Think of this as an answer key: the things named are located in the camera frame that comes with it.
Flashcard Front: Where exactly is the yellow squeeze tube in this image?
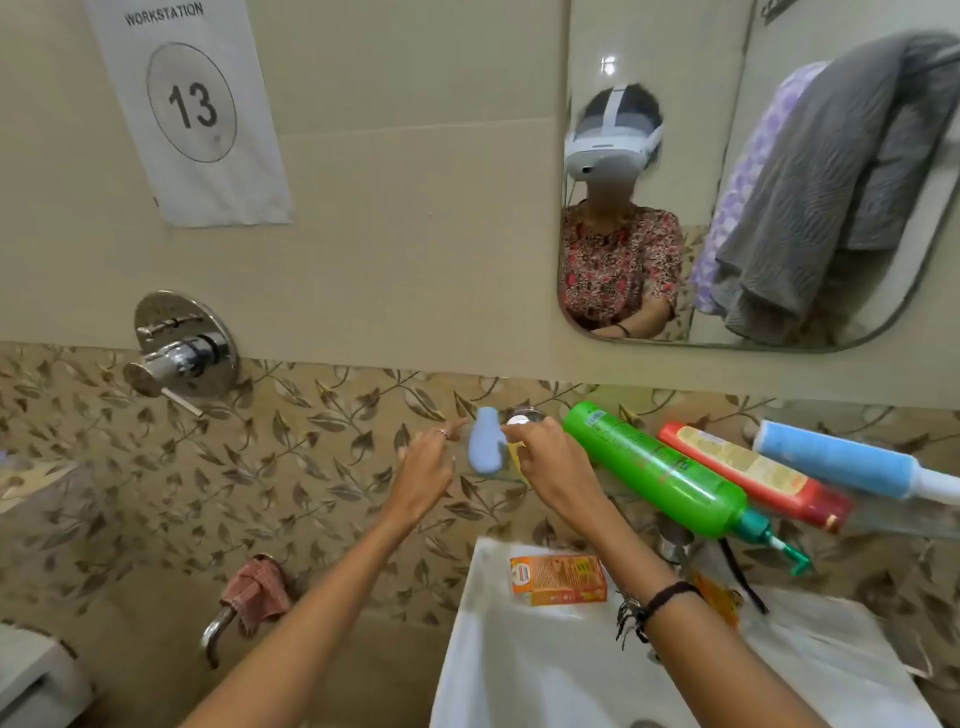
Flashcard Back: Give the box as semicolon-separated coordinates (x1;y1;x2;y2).
505;413;531;481

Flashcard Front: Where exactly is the white toilet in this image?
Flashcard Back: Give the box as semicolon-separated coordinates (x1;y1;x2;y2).
0;620;95;728

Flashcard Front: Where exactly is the black thread bracelet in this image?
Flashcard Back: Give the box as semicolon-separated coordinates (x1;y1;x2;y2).
616;581;703;650

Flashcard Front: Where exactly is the pink checked cloth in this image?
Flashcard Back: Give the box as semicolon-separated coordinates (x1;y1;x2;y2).
219;554;294;639

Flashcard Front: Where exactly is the person's left hand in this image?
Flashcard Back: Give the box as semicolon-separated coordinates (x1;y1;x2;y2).
383;419;471;528

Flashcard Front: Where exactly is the red shampoo bottle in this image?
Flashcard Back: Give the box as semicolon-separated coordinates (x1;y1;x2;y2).
657;421;856;534

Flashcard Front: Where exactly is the chrome shower mixer valve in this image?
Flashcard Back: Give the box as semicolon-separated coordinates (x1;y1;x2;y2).
123;290;240;418

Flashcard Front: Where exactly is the white wash basin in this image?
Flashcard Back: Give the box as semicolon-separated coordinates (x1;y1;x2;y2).
428;536;943;728

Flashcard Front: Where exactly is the person's right forearm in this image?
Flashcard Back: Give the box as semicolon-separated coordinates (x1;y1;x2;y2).
566;509;830;728

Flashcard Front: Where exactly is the glass wall shelf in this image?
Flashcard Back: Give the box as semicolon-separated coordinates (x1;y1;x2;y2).
442;442;960;545

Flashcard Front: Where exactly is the chrome basin tap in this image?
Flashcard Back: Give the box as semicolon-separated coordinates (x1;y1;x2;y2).
653;515;699;565

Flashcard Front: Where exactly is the blue white pump bottle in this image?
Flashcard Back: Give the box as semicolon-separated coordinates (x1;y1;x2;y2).
752;418;960;508

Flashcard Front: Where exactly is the orange clear plastic packet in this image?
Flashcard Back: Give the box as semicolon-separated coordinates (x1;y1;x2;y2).
689;536;770;631

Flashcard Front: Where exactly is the green shampoo pump bottle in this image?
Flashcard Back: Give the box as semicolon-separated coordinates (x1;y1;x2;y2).
562;401;814;577

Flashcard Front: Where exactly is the grey-blue squeeze tube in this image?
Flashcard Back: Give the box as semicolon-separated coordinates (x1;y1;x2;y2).
467;407;511;476

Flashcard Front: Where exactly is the orange soap box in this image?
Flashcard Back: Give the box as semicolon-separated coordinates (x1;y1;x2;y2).
509;553;609;607

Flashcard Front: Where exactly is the person's left forearm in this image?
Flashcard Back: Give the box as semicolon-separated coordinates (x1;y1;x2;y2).
179;513;436;728

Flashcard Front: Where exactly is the chrome wall tap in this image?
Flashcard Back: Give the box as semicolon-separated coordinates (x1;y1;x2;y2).
200;603;241;670

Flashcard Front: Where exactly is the white paper sign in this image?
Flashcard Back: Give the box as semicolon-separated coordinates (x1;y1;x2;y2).
83;0;294;229

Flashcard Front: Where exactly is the person's right hand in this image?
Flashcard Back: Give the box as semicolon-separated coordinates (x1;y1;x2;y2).
500;416;614;538

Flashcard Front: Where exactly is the rounded wall mirror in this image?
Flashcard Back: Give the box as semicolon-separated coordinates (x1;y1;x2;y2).
556;0;960;354

